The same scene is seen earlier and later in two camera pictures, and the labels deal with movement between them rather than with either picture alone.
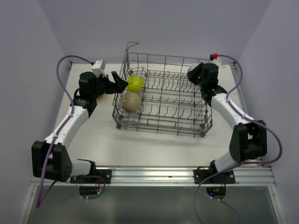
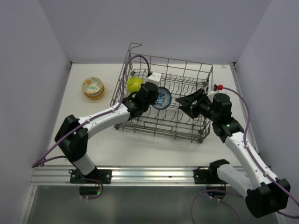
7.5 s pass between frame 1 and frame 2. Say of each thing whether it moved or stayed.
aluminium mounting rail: stayed
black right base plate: stayed
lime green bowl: stayed
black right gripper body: moved
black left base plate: stayed
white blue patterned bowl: moved
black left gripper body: moved
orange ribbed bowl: moved
